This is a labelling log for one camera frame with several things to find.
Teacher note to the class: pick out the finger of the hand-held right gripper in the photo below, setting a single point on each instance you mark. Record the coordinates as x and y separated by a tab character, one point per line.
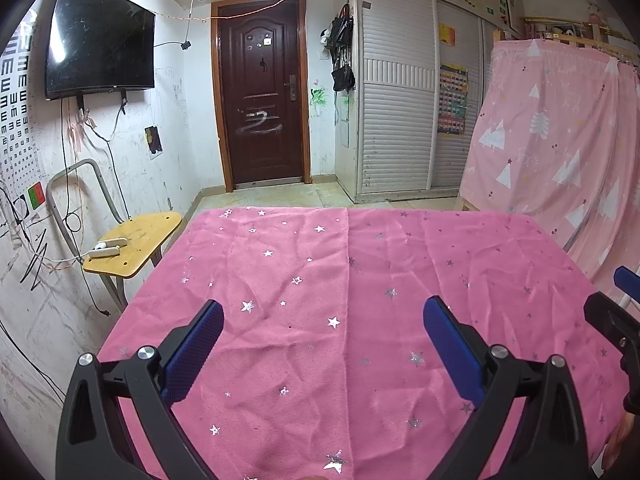
612	322
629	285

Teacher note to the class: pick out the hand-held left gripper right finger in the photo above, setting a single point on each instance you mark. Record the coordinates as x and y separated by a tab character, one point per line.
452	355

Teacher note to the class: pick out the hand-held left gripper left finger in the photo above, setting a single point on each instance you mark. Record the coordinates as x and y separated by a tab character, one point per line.
195	347

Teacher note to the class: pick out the person's right forearm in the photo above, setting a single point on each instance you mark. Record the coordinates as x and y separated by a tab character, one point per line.
622	440

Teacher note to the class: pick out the metal chair with wooden seat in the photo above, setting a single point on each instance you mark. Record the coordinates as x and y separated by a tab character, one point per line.
140	240

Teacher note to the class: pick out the white power strip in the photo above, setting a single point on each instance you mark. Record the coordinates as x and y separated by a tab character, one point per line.
102	248

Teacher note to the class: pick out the pink star tablecloth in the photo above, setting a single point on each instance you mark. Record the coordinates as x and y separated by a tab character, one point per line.
325	285

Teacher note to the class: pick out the pink tree-print curtain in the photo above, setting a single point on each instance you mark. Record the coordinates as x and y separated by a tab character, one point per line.
550	150

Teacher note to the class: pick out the red and green flag sticker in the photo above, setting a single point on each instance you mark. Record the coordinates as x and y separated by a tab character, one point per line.
36	196

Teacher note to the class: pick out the white louvered wardrobe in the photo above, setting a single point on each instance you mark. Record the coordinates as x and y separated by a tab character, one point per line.
395	110

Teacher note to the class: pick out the colourful chart poster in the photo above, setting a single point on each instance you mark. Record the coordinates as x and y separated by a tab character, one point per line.
452	100

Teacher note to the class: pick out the dark brown door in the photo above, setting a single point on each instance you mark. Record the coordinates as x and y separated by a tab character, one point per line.
260	85

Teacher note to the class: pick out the eye chart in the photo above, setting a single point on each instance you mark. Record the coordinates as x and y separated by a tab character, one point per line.
15	100

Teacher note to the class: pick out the orange sticker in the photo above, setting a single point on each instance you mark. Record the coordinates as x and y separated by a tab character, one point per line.
447	34

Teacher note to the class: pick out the hanging black bags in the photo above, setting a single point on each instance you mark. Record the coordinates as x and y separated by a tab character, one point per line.
342	50

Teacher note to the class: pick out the dark wall switch box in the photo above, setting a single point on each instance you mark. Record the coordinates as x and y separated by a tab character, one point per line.
153	140

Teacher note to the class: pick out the wooden bed frame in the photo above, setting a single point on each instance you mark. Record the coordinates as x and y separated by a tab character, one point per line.
555	25

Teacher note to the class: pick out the wall-mounted black television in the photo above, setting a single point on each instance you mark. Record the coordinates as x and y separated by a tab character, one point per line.
100	40

